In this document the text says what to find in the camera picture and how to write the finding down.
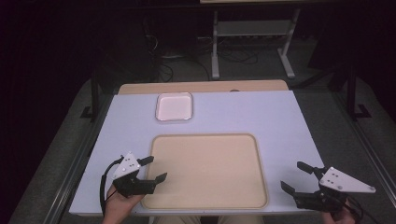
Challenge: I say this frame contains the white square dish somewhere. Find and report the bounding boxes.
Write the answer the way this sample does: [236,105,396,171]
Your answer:
[155,91,194,122]

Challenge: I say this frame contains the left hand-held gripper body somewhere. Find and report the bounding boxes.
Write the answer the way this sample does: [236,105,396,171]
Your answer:
[111,151,157,198]

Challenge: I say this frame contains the white metal desk frame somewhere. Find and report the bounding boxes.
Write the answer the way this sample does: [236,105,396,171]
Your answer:
[210,7,302,80]

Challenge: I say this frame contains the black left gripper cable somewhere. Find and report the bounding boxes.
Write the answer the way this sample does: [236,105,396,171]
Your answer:
[99,156,125,217]

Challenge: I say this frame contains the black metal stand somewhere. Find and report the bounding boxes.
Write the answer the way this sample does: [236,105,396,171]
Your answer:
[345,66,373,122]
[79,69,101,123]

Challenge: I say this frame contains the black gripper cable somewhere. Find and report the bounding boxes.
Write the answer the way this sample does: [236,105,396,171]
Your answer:
[99,156,125,217]
[347,196,379,224]

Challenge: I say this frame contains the person's right hand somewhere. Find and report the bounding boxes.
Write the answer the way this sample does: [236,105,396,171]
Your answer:
[321,201,358,224]

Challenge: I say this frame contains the beige plastic tray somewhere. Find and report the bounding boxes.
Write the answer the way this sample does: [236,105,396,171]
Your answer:
[141,133,269,210]

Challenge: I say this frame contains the light wooden table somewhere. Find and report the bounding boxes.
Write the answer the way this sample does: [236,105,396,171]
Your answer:
[118,78,290,95]

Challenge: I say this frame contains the person's left hand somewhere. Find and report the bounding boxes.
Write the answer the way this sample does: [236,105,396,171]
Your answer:
[102,184,146,224]

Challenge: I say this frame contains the aluminium floor rail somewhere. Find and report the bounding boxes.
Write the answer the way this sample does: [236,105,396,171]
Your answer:
[41,92,115,224]
[330,91,396,200]

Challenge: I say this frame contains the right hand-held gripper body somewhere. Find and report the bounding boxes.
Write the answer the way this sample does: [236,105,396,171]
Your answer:
[293,166,376,215]

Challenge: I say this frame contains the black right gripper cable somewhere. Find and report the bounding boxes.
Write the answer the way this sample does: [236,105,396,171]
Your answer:
[347,196,379,224]

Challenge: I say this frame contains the black floor cables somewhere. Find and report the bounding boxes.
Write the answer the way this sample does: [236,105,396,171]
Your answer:
[217,46,260,66]

